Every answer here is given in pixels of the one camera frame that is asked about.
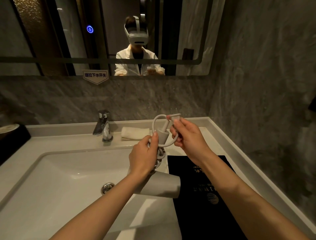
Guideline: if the person's right hand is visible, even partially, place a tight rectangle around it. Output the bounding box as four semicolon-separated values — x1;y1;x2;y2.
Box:
167;115;211;165

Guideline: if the person's left hand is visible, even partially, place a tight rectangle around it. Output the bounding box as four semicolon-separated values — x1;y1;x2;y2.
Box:
128;132;160;176

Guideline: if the white hair dryer with cable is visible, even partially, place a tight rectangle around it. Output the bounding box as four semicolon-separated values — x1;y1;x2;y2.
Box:
127;113;183;200

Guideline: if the person's right forearm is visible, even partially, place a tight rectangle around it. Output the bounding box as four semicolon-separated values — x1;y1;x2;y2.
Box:
195;153;310;240

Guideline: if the person's left forearm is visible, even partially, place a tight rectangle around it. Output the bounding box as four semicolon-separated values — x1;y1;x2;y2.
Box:
49;171;155;240

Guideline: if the folded white towel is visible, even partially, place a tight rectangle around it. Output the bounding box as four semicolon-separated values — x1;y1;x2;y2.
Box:
121;127;150;141

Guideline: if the clear drinking glass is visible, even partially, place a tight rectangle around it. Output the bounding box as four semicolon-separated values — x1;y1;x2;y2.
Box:
170;107;182;124

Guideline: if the chrome sink faucet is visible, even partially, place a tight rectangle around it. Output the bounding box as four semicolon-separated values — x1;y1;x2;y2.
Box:
92;109;114;143

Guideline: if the chrome sink drain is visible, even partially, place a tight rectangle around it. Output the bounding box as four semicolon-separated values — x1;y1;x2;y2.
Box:
101;183;115;195

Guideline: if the black mat with gold print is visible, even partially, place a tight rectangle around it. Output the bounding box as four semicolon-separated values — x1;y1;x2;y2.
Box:
167;155;248;240

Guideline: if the white label sticker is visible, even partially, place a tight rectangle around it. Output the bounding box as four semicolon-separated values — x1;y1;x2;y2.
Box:
82;70;109;85

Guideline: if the white ceramic sink basin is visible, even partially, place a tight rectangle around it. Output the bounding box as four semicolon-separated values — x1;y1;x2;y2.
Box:
0;117;316;240

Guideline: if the black tray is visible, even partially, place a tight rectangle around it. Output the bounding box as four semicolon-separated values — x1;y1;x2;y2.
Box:
0;124;31;166

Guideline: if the small round dish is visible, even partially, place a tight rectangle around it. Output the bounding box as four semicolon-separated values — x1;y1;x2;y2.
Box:
0;123;20;139

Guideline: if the wall mirror with dark frame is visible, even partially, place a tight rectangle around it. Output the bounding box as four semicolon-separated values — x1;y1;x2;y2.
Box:
0;0;226;77

